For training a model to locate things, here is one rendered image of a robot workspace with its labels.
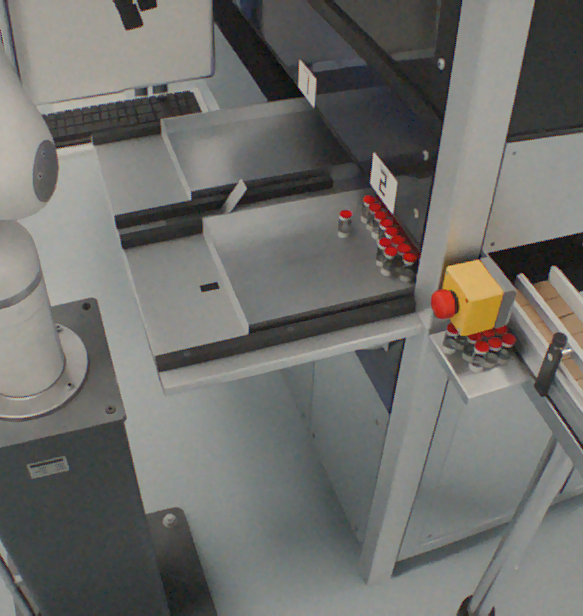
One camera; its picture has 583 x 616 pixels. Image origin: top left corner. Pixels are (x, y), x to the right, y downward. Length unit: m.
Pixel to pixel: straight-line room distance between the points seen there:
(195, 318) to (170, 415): 1.02
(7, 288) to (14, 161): 0.20
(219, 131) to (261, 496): 0.93
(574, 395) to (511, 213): 0.26
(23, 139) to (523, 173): 0.63
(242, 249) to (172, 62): 0.75
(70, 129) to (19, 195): 0.90
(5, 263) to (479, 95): 0.61
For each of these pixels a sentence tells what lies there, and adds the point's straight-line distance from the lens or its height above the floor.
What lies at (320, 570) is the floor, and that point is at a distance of 1.92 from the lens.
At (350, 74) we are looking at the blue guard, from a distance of 1.29.
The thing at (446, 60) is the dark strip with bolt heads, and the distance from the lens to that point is 1.00.
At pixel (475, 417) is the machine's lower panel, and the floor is 0.60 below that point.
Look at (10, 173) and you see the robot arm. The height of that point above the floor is 1.25.
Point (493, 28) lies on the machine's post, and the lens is 0.92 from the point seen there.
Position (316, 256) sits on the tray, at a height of 0.88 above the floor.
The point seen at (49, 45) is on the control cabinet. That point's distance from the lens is 1.87.
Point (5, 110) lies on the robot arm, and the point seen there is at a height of 1.31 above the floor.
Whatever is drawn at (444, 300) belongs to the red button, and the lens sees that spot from 1.05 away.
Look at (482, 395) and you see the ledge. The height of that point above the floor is 0.87.
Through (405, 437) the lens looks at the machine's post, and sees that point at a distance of 1.39.
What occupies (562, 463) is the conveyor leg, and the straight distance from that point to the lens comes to 1.26.
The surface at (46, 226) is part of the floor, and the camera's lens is 2.88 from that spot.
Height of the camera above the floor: 1.72
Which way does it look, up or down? 44 degrees down
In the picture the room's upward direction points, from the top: 2 degrees clockwise
